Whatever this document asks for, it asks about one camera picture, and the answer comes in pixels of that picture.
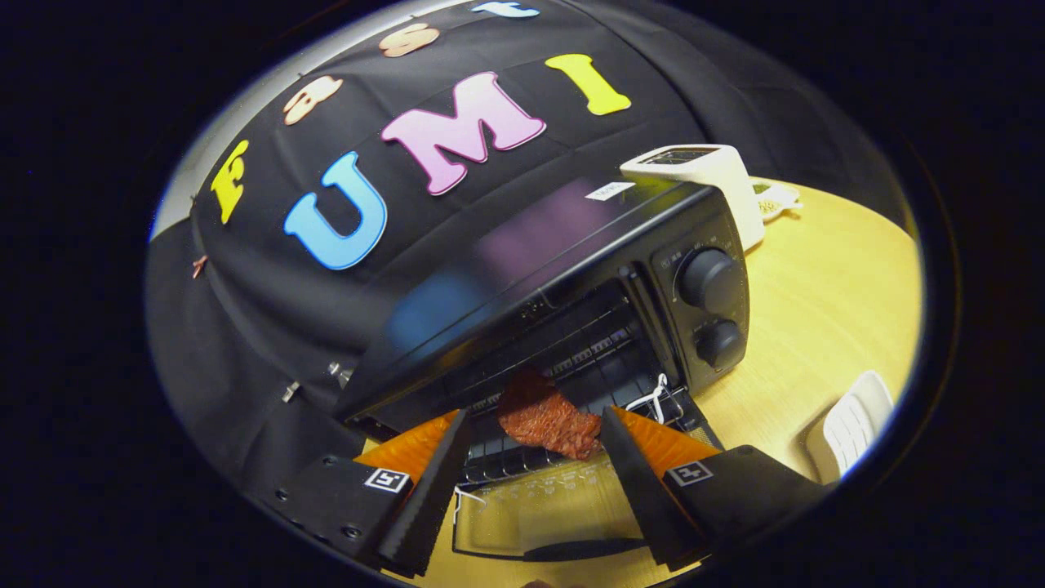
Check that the small metal clip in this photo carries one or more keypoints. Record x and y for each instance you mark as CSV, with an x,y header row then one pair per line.
x,y
291,392

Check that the black toaster oven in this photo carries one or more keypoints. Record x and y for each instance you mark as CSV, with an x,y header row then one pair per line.
x,y
571,237

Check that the reddish brown meat slice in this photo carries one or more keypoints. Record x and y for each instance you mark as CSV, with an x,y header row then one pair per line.
x,y
543,416

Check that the white divided dish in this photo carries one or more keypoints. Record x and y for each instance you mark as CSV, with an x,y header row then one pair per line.
x,y
774,200

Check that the black backdrop cloth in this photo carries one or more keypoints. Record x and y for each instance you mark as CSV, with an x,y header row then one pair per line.
x,y
286,327

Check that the small pink clip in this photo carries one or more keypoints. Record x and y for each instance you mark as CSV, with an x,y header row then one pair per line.
x,y
200,266

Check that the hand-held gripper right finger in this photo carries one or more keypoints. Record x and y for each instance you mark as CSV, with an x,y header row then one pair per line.
x,y
641,498

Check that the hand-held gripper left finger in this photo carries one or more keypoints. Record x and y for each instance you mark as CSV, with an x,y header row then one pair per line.
x,y
429,498

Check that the white ribbed tray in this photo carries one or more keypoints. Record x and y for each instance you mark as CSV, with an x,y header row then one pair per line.
x,y
853,425

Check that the white pop-up toaster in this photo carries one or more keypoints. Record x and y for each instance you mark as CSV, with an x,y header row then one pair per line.
x,y
727,175

